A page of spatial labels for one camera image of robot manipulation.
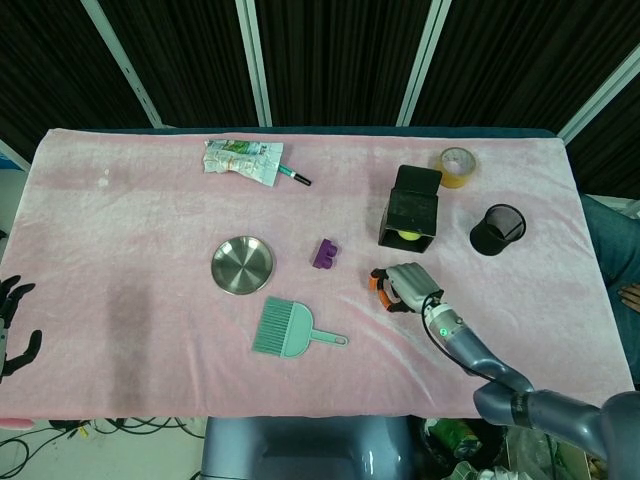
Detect yellow tape roll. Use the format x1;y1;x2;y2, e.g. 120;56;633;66
433;146;479;190

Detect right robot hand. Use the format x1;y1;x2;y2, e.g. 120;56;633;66
369;262;445;315

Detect green crumpled packaging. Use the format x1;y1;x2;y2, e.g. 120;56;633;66
424;417;484;457

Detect black floor cables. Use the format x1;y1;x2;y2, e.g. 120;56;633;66
0;417;207;480

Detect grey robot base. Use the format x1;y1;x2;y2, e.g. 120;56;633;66
199;416;419;480

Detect crumpled toothpaste tube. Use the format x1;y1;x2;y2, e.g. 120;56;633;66
201;138;285;188

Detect purple toy block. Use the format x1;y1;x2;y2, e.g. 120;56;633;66
312;238;340;272

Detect black mesh pen cup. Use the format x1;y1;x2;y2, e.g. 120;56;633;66
469;203;528;258

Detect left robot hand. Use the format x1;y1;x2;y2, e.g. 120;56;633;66
0;274;44;385

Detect round steel plate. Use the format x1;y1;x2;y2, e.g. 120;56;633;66
210;235;277;297

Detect black open box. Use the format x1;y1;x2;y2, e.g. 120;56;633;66
377;164;444;255

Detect person in jeans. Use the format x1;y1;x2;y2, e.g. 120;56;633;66
579;193;640;312

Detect black green marker pen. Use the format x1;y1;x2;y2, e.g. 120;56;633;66
278;163;313;187

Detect teal mini dustpan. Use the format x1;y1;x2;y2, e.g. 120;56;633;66
251;296;350;359

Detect pink table cloth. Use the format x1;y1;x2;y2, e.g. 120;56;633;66
0;127;636;420

